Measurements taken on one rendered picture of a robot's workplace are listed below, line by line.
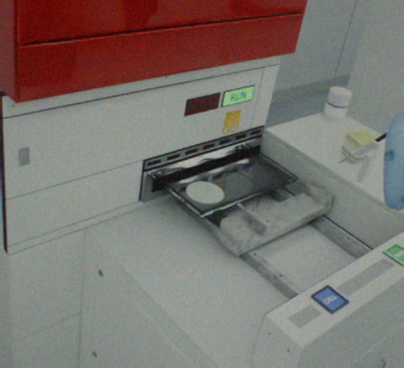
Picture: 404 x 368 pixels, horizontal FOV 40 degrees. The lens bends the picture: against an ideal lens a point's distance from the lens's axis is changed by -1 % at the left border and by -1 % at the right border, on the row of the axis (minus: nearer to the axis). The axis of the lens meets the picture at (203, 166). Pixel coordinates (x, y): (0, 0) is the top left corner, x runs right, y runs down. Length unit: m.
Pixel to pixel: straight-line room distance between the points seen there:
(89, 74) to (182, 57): 0.24
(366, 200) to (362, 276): 0.34
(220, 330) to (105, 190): 0.45
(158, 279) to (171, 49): 0.52
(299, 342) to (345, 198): 0.62
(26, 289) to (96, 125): 0.45
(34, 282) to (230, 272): 0.48
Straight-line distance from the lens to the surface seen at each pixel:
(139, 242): 1.41
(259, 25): 1.43
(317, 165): 1.61
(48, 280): 1.48
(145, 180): 1.45
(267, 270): 1.36
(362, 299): 1.20
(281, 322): 1.09
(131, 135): 1.36
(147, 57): 1.22
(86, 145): 1.30
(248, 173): 1.59
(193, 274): 1.34
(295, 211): 1.52
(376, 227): 1.56
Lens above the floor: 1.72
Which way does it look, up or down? 31 degrees down
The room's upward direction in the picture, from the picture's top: 10 degrees clockwise
